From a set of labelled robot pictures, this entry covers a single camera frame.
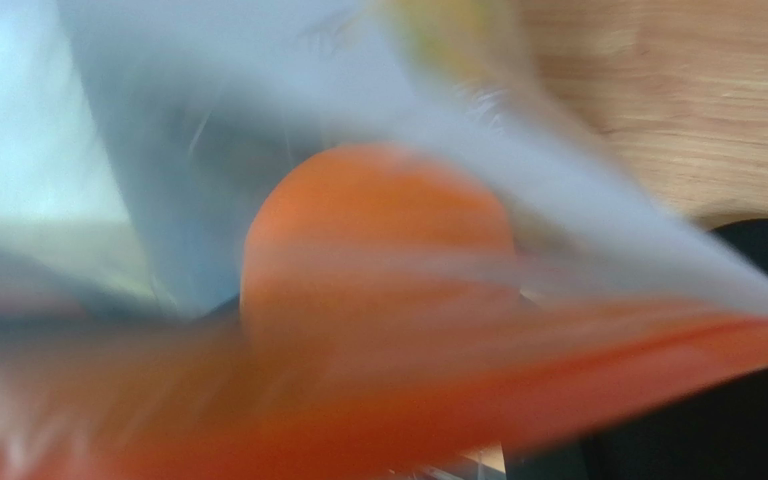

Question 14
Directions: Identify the fake yellow green fruit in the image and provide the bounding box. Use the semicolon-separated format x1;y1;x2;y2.
379;0;532;84

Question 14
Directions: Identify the clear orange zip bag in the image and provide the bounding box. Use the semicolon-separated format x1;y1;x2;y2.
0;1;768;479

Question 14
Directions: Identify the fake orange fruit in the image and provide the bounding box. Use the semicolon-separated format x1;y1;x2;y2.
241;144;520;338

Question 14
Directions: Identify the black baseball cap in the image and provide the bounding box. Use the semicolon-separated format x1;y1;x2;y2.
576;218;768;480

